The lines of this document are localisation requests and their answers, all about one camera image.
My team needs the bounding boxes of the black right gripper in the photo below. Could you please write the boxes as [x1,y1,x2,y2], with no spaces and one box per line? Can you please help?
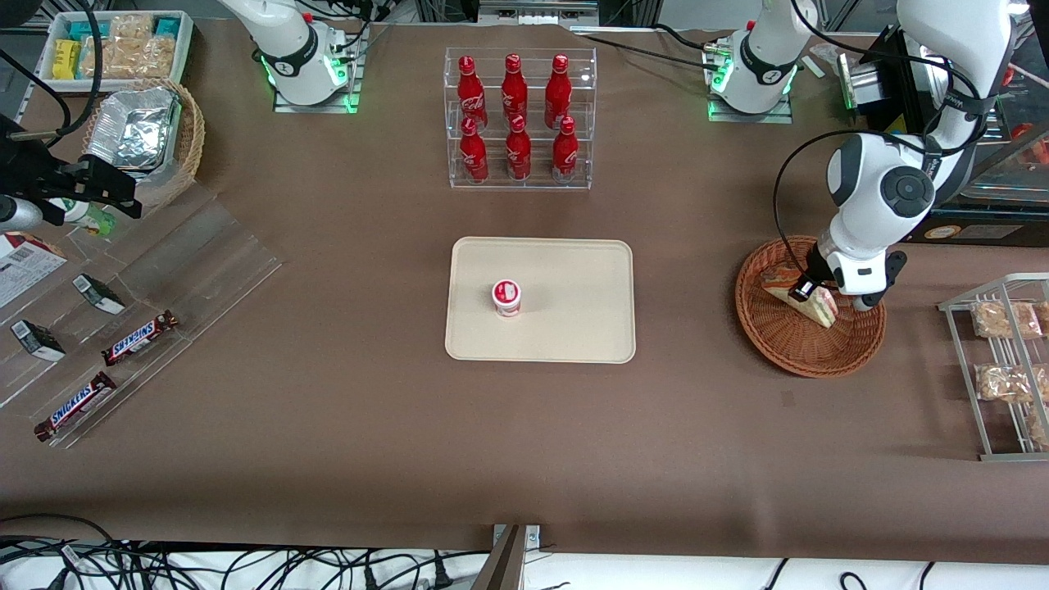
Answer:
[0,113,143,227]

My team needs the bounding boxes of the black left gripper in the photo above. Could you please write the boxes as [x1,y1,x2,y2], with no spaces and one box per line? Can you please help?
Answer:
[788,241,833,303]

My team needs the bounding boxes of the triangle sandwich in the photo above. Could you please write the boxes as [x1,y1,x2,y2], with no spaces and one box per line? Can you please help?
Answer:
[760,264,840,329]

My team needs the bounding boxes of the brown wicker basket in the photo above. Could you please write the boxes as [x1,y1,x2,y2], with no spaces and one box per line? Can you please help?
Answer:
[734,236,888,379]

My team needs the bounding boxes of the tan wicker basket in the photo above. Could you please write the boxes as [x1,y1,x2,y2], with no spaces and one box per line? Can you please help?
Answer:
[79,77,207,211]

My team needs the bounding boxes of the beige plastic tray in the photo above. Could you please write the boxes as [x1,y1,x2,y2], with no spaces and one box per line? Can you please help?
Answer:
[444,237,638,365]

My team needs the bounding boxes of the green white small bottle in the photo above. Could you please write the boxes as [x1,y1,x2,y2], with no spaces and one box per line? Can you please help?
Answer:
[48,197,118,238]

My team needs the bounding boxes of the silver foil pouches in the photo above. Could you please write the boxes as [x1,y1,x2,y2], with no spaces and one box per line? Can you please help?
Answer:
[85,86,184,174]

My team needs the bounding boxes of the small black white box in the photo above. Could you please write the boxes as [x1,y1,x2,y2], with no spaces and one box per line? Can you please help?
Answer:
[71,273,127,316]
[9,319,67,363]

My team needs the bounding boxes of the clear acrylic stepped display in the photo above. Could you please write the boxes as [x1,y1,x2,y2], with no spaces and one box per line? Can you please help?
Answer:
[0,180,285,451]

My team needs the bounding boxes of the red white printed carton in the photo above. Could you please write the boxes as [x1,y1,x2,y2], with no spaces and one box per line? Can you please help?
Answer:
[0,231,70,311]

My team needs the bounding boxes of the beige snack bags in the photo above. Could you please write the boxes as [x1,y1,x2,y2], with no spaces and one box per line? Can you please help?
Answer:
[81,14,178,81]

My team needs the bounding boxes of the yellow snack packet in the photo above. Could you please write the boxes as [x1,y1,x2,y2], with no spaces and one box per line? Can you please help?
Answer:
[51,39,84,81]

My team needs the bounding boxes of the Snickers chocolate bar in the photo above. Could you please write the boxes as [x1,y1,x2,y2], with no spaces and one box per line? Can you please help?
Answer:
[100,309,179,368]
[33,370,119,444]

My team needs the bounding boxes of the white plastic bin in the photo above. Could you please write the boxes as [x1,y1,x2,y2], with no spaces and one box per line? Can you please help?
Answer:
[36,10,196,93]

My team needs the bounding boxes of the black food warmer appliance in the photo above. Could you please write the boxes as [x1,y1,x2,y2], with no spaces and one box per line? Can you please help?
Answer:
[844,25,1049,245]

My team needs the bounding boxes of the shiny silver metal box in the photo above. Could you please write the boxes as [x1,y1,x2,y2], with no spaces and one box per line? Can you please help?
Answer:
[836,53,883,113]

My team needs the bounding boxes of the clear plastic wrapper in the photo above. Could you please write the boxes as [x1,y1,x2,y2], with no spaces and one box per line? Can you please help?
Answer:
[802,42,846,79]

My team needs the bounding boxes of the red cola bottle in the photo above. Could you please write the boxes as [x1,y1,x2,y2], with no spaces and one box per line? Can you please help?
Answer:
[458,116,491,184]
[551,116,580,184]
[504,114,533,182]
[456,55,489,132]
[544,54,573,130]
[501,53,530,124]

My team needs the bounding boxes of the red white yogurt cup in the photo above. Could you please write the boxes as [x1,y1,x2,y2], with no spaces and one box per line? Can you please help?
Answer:
[492,279,524,319]

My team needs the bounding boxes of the clear acrylic bottle rack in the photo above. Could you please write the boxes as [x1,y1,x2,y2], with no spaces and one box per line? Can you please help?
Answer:
[443,47,598,192]

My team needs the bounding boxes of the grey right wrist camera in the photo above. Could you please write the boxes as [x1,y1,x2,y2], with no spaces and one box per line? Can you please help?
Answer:
[0,195,44,233]

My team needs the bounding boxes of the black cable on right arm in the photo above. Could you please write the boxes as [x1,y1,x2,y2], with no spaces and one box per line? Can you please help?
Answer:
[0,0,107,153]

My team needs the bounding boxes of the silver wire rack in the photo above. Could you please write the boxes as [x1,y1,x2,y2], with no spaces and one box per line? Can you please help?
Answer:
[937,272,1049,463]

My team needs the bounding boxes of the black cable across table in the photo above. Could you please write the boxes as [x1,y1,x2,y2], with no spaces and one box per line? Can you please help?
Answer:
[569,22,732,71]

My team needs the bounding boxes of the aluminium clamp bracket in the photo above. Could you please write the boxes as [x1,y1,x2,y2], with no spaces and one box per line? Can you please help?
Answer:
[492,524,543,550]

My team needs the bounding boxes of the black floor cable tangle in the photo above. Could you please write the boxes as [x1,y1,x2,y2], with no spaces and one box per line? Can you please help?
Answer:
[0,513,493,590]

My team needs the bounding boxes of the dark metal post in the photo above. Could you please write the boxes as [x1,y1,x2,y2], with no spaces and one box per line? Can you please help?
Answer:
[472,525,526,590]

